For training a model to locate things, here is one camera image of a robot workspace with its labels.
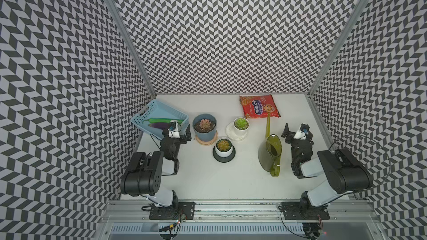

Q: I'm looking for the purple toy eggplant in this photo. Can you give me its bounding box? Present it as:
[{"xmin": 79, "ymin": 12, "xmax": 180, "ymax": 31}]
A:
[{"xmin": 148, "ymin": 122, "xmax": 170, "ymax": 130}]

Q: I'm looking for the green transparent watering can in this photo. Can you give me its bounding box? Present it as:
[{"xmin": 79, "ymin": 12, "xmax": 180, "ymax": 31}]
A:
[{"xmin": 258, "ymin": 113, "xmax": 282, "ymax": 177}]

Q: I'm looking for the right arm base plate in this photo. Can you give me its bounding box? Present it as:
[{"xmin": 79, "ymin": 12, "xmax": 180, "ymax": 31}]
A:
[{"xmin": 281, "ymin": 202, "xmax": 330, "ymax": 221}]

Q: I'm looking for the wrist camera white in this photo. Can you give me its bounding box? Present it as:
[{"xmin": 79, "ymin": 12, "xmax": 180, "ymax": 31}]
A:
[
  {"xmin": 294, "ymin": 123, "xmax": 310, "ymax": 140},
  {"xmin": 168, "ymin": 120, "xmax": 182, "ymax": 138}
]

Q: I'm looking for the corner aluminium post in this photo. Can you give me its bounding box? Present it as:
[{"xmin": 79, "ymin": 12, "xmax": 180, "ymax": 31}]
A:
[
  {"xmin": 308, "ymin": 0, "xmax": 370, "ymax": 97},
  {"xmin": 103, "ymin": 0, "xmax": 157, "ymax": 98}
]

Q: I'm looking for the dark round saucer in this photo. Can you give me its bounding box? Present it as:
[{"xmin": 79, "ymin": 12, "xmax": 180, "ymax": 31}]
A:
[{"xmin": 212, "ymin": 145, "xmax": 236, "ymax": 163}]

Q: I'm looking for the white pot green succulent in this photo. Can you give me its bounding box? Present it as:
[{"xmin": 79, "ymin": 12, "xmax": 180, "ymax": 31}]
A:
[{"xmin": 233, "ymin": 117, "xmax": 250, "ymax": 137}]

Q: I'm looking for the blue pot pink succulent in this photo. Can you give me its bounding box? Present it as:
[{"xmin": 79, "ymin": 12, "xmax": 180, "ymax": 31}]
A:
[{"xmin": 193, "ymin": 113, "xmax": 217, "ymax": 141}]

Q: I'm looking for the white pot yellow-green succulent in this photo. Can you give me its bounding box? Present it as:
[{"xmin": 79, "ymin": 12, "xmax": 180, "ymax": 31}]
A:
[{"xmin": 215, "ymin": 138, "xmax": 233, "ymax": 158}]

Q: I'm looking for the red cookie snack bag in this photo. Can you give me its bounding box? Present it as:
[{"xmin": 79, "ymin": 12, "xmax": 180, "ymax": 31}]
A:
[{"xmin": 239, "ymin": 94, "xmax": 281, "ymax": 119}]

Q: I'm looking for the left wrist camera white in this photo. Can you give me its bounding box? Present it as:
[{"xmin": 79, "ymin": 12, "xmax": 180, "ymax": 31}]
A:
[{"xmin": 168, "ymin": 120, "xmax": 182, "ymax": 138}]

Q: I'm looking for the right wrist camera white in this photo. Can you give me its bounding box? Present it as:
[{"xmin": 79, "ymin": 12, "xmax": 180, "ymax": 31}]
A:
[{"xmin": 294, "ymin": 123, "xmax": 310, "ymax": 140}]

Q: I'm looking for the right corner aluminium post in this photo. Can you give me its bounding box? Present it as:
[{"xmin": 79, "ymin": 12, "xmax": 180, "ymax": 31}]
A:
[{"xmin": 308, "ymin": 0, "xmax": 370, "ymax": 97}]

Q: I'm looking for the green toy chili pepper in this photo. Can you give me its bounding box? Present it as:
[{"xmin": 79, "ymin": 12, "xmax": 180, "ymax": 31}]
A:
[{"xmin": 144, "ymin": 118, "xmax": 183, "ymax": 124}]

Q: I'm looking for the aluminium front rail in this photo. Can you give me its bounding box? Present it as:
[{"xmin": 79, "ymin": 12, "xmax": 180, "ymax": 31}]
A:
[{"xmin": 100, "ymin": 200, "xmax": 380, "ymax": 223}]

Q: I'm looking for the white round saucer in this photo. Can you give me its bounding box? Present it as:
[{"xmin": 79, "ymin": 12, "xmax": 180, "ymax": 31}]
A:
[{"xmin": 225, "ymin": 122, "xmax": 248, "ymax": 141}]

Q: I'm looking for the round cork coaster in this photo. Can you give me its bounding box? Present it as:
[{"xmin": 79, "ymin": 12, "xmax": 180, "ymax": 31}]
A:
[{"xmin": 195, "ymin": 132, "xmax": 218, "ymax": 146}]

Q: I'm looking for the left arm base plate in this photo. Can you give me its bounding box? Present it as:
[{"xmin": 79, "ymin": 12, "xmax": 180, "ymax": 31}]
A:
[{"xmin": 149, "ymin": 202, "xmax": 195, "ymax": 221}]

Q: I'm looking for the light blue plastic basket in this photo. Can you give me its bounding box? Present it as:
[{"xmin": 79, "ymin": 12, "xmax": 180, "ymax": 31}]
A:
[{"xmin": 130, "ymin": 100, "xmax": 189, "ymax": 139}]

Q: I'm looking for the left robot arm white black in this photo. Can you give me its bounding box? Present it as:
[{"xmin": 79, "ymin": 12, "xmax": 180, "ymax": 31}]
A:
[{"xmin": 120, "ymin": 122, "xmax": 191, "ymax": 211}]

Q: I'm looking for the left corner aluminium post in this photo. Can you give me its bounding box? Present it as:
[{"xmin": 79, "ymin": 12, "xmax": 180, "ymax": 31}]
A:
[{"xmin": 103, "ymin": 0, "xmax": 157, "ymax": 98}]

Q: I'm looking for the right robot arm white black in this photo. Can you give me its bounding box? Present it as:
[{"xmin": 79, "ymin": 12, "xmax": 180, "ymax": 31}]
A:
[{"xmin": 281, "ymin": 123, "xmax": 373, "ymax": 216}]

